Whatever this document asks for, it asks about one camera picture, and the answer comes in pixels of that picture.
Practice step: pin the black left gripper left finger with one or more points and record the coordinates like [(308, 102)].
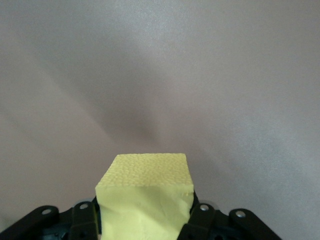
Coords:
[(82, 220)]

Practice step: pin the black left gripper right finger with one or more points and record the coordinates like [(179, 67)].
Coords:
[(212, 222)]

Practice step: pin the yellow foam cube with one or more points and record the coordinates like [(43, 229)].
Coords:
[(145, 200)]

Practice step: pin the brown table cover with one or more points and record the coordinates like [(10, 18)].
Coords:
[(175, 75)]

